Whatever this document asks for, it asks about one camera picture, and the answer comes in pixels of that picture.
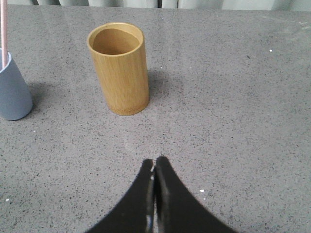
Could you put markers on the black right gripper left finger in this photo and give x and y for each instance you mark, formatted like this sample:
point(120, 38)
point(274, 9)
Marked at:
point(134, 213)

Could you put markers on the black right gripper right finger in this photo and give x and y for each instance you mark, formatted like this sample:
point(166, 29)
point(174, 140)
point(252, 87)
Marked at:
point(178, 211)

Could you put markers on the blue plastic cup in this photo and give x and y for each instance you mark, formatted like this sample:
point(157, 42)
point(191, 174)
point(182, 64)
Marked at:
point(15, 97)

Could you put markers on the bamboo cylinder holder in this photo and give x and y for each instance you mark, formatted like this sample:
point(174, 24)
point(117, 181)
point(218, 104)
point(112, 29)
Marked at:
point(118, 53)

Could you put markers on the grey curtain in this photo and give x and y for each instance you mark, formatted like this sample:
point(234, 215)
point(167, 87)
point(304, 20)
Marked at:
point(266, 5)

